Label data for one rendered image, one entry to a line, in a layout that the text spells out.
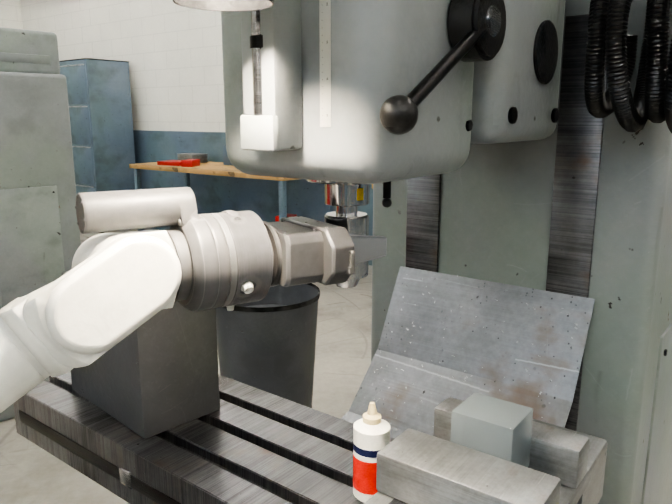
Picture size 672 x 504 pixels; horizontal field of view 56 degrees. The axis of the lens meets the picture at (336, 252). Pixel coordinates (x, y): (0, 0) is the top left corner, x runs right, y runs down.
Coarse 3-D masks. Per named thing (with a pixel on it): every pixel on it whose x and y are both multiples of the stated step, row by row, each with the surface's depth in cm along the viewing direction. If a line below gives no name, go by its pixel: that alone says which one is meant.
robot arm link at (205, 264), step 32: (96, 192) 52; (128, 192) 53; (160, 192) 54; (192, 192) 56; (96, 224) 51; (128, 224) 53; (160, 224) 55; (192, 224) 54; (192, 256) 53; (224, 256) 54; (192, 288) 54; (224, 288) 55
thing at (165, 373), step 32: (160, 320) 80; (192, 320) 83; (128, 352) 80; (160, 352) 81; (192, 352) 84; (96, 384) 89; (128, 384) 82; (160, 384) 81; (192, 384) 85; (128, 416) 83; (160, 416) 82; (192, 416) 86
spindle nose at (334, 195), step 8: (328, 184) 64; (368, 184) 64; (328, 192) 64; (336, 192) 63; (344, 192) 63; (352, 192) 63; (368, 192) 64; (328, 200) 64; (336, 200) 63; (344, 200) 63; (352, 200) 63; (360, 200) 63; (368, 200) 65
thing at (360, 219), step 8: (328, 216) 64; (336, 216) 64; (344, 216) 64; (352, 216) 64; (360, 216) 64; (368, 216) 65; (336, 224) 64; (344, 224) 64; (352, 224) 64; (360, 224) 64
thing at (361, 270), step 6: (348, 228) 64; (354, 228) 64; (360, 228) 64; (366, 228) 65; (354, 234) 64; (360, 234) 64; (366, 234) 65; (360, 264) 65; (366, 264) 66; (360, 270) 65; (366, 270) 66; (354, 276) 65; (360, 276) 65
